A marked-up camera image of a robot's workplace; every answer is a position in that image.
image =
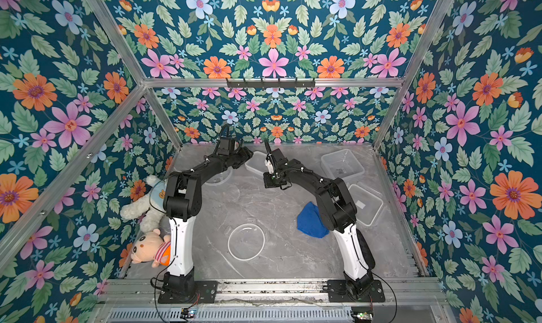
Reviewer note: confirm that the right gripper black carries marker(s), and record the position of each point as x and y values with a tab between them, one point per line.
270	166

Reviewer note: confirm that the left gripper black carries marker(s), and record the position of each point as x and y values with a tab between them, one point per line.
245	152

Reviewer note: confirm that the rectangular clear lunch box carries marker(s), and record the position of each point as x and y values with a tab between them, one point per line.
257	164

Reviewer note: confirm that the round clear lunch box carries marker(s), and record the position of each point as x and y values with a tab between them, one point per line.
220	178

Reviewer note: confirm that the blue cleaning cloth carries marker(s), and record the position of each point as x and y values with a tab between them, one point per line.
309	222

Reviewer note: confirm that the square clear lunch box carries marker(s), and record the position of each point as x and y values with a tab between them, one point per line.
341	164

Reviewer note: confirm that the round clear box lid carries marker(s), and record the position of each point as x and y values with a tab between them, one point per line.
246	242

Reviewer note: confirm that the square clear box lid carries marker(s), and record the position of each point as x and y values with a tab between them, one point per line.
368	205

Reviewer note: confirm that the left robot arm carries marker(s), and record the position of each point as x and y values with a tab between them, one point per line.
183	202

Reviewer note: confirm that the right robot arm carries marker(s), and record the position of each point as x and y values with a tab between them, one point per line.
337	212

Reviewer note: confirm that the white teddy bear blue shirt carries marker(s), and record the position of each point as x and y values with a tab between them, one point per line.
147	203

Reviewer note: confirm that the pink doll orange outfit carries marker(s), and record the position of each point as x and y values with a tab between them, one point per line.
154	248

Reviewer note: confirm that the white ventilation grille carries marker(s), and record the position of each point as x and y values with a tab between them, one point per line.
232	314

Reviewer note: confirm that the black hook rail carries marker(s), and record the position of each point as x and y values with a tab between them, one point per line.
261	83

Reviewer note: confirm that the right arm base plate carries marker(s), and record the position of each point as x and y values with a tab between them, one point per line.
343	291

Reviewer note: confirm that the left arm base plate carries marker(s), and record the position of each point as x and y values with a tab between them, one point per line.
188	292

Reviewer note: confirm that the aluminium front rail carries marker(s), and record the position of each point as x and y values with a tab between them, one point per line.
423	291

